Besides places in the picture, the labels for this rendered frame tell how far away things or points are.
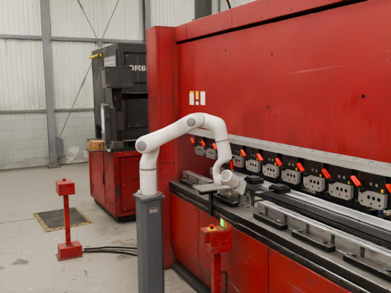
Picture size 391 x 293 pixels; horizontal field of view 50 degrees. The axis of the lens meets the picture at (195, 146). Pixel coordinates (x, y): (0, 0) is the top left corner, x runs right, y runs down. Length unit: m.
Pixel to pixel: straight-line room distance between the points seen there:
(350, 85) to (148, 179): 1.47
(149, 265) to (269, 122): 1.30
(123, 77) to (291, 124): 1.87
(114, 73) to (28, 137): 6.25
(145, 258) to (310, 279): 1.18
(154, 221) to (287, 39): 1.49
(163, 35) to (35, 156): 6.62
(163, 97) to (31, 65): 6.33
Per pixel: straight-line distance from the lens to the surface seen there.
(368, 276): 2.18
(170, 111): 3.91
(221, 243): 2.85
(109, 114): 3.88
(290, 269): 2.57
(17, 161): 10.02
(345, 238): 2.36
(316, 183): 2.42
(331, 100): 2.30
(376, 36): 2.13
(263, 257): 2.77
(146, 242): 3.01
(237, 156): 3.06
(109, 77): 3.90
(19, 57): 9.92
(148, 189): 2.94
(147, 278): 3.12
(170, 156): 3.95
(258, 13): 2.83
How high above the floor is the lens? 1.75
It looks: 8 degrees down
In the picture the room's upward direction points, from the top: 1 degrees counter-clockwise
